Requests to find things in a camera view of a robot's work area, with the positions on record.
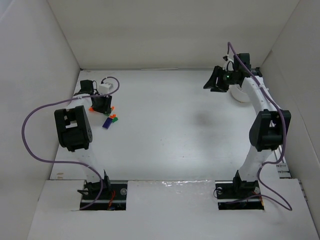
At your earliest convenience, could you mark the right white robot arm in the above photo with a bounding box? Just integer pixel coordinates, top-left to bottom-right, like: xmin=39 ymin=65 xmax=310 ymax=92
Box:
xmin=203 ymin=53 xmax=291 ymax=199

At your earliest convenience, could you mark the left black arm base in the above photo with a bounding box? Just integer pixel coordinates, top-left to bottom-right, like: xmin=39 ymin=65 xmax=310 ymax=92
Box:
xmin=77 ymin=180 xmax=128 ymax=211

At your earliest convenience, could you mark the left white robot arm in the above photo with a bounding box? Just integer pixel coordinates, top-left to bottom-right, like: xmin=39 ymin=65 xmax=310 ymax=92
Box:
xmin=54 ymin=79 xmax=113 ymax=196

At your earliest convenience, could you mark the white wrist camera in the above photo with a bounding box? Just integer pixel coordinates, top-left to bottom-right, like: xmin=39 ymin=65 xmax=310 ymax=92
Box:
xmin=97 ymin=82 xmax=114 ymax=95
xmin=222 ymin=54 xmax=234 ymax=72

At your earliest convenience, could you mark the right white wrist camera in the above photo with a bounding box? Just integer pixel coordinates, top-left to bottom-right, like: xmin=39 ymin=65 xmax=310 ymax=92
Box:
xmin=222 ymin=54 xmax=234 ymax=72

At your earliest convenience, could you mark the green slope lego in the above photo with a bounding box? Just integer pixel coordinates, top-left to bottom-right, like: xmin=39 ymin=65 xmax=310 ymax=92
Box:
xmin=112 ymin=117 xmax=119 ymax=123

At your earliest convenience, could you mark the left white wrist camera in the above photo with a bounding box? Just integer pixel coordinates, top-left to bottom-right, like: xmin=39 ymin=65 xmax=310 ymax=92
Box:
xmin=97 ymin=82 xmax=114 ymax=95

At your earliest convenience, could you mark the white divided round container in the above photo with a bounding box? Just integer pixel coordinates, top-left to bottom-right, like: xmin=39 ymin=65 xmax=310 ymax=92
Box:
xmin=230 ymin=84 xmax=250 ymax=103

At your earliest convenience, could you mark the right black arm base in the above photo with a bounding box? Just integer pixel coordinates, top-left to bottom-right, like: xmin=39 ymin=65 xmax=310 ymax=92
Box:
xmin=213 ymin=180 xmax=264 ymax=211

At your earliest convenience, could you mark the purple lego brick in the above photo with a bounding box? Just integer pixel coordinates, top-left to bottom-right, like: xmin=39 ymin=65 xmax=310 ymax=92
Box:
xmin=102 ymin=117 xmax=113 ymax=129

